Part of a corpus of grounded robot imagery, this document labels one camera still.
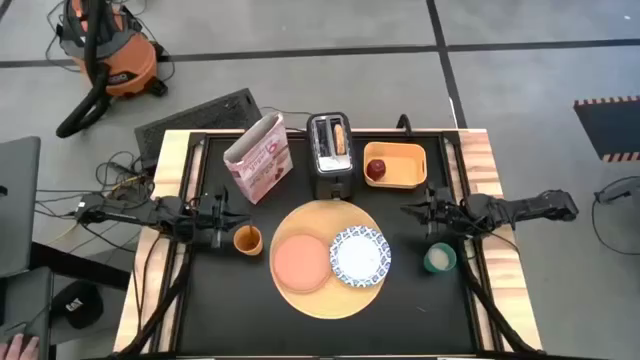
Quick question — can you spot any black metal table frame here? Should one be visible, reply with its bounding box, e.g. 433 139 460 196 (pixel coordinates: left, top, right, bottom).
149 128 507 359

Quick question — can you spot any dark mat with striped edge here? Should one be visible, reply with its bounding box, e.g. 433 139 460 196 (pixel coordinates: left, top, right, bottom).
573 94 640 164

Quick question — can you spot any orange shop vacuum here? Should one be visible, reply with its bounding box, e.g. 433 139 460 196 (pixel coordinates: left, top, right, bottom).
57 0 169 99

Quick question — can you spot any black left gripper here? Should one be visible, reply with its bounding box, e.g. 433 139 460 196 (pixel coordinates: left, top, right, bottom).
192 187 252 250

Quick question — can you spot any gray floor device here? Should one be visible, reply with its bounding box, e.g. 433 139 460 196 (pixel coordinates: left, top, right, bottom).
593 175 640 207

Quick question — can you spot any black vacuum hose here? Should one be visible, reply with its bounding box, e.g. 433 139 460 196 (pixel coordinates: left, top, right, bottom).
55 0 114 140

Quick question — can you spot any gray laptop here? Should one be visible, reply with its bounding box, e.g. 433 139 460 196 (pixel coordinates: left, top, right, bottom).
0 135 43 279

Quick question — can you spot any black two-slot toaster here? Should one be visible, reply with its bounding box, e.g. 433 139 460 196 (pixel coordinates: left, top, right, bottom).
305 111 358 202

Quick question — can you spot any round woven straw placemat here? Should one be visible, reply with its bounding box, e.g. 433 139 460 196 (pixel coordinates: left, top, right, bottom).
268 199 389 321

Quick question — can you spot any yellow floor cable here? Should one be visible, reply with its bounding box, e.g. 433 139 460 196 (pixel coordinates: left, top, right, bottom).
110 175 147 195

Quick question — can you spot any green cup with milk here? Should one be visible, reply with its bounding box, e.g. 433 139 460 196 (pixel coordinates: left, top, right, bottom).
423 242 458 275

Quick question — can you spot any pink strawberry yogurt cereal box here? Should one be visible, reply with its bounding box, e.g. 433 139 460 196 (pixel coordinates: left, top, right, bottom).
222 111 295 206

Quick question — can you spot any black floor cable bundle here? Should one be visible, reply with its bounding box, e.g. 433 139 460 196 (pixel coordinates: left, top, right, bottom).
33 149 157 254

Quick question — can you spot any yellow plastic basket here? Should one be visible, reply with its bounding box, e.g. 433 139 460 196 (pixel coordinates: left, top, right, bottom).
363 141 429 191

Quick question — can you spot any orange plastic cup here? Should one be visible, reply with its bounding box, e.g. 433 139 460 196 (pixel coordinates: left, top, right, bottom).
232 224 264 258

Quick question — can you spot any black cap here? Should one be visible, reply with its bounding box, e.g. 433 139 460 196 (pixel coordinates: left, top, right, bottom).
51 279 105 331

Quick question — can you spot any red apple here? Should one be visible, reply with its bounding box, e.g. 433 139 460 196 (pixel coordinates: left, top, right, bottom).
365 158 388 183

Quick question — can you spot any person's hand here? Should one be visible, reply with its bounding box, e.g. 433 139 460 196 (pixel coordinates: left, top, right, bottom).
0 333 41 360

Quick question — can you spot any sliced bagel half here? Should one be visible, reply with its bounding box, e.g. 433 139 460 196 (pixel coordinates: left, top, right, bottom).
333 123 348 157

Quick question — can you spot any blue patterned paper bowl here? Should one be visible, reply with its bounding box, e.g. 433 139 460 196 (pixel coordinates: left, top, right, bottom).
328 225 393 290

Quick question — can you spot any black perforated computer case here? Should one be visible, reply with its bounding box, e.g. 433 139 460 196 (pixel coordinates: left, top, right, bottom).
133 88 267 172

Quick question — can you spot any pink plastic plate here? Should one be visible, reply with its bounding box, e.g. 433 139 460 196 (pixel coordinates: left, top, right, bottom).
272 233 333 295

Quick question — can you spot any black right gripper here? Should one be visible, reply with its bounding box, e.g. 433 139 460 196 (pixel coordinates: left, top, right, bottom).
399 184 469 239

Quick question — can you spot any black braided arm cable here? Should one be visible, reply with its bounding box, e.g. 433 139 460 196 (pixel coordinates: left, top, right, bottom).
117 242 194 358
457 238 539 356

